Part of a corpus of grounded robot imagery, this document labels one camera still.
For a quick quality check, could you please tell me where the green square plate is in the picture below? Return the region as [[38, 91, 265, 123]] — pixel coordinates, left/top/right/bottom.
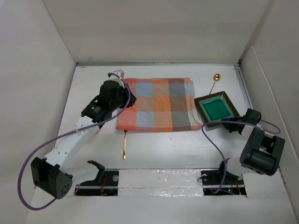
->
[[194, 91, 240, 127]]

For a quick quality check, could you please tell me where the gold spoon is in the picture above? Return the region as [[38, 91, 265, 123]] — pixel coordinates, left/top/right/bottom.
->
[[209, 73, 221, 95]]

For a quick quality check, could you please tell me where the orange blue checkered cloth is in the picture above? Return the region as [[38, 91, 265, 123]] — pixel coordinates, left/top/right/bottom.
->
[[116, 77, 202, 132]]

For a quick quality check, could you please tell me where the gold fork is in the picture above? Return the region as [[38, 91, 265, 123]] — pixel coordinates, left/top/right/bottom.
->
[[122, 130, 127, 160]]

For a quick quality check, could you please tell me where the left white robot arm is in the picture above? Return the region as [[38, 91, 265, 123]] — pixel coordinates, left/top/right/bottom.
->
[[30, 80, 136, 199]]

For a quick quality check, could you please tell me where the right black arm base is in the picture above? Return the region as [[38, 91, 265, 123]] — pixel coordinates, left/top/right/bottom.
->
[[198, 161, 247, 196]]

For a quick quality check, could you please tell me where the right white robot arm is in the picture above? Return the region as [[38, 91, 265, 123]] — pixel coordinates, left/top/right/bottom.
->
[[216, 109, 285, 184]]

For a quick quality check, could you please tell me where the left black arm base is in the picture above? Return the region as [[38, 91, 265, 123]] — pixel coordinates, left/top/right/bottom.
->
[[74, 160, 120, 196]]

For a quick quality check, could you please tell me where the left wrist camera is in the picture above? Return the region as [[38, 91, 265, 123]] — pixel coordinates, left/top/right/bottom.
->
[[113, 70, 124, 78]]

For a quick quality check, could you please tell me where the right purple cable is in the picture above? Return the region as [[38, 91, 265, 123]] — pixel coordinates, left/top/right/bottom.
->
[[201, 120, 281, 194]]

